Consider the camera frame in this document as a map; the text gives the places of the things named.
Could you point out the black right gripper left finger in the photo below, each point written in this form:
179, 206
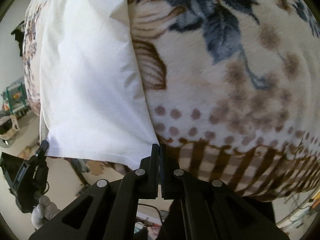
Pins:
107, 210

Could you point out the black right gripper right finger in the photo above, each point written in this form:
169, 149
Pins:
210, 209

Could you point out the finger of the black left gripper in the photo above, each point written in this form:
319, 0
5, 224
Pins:
41, 149

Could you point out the white t-shirt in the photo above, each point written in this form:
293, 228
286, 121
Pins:
92, 99

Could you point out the black clothes pile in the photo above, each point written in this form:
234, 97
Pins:
18, 34

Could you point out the gloved left hand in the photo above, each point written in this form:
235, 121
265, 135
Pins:
43, 212

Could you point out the green rack with items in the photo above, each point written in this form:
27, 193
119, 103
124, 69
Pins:
15, 101

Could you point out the floral bed blanket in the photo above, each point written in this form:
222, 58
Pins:
231, 86

